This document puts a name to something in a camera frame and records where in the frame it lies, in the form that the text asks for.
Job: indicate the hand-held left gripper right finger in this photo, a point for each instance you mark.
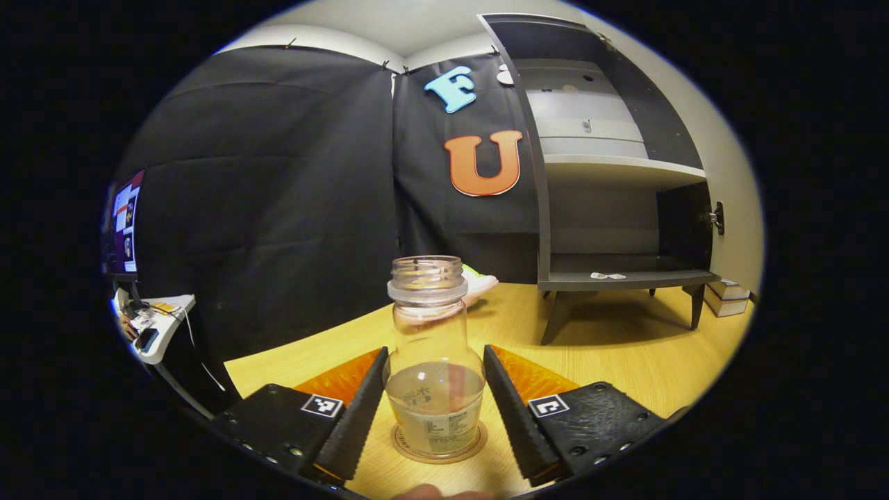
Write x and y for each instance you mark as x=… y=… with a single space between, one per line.
x=517 y=423

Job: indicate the white side table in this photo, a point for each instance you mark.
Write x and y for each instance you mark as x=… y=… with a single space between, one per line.
x=170 y=337

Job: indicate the white printed box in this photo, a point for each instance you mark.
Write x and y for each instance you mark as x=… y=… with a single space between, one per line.
x=728 y=298

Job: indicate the pink and green soft toy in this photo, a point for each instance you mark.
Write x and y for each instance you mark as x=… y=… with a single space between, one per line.
x=483 y=285

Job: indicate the computer monitor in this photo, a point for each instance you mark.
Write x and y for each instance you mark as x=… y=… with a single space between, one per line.
x=125 y=222

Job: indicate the metal cabinet hinge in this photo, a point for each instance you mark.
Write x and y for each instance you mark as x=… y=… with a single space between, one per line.
x=717 y=219
x=605 y=40

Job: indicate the grey cabinet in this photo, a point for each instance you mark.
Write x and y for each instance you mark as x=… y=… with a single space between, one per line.
x=597 y=170

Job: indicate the black backdrop cloth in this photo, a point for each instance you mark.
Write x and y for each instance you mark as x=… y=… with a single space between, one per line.
x=278 y=208

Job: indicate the round brown coaster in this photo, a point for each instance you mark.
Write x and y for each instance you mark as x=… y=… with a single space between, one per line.
x=479 y=444

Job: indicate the black smartphone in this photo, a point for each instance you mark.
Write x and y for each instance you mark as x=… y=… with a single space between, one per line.
x=147 y=339

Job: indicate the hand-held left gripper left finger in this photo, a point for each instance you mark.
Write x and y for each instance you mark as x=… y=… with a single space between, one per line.
x=354 y=423

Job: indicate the clear plastic bottle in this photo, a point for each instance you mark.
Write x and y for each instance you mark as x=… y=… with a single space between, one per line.
x=434 y=389

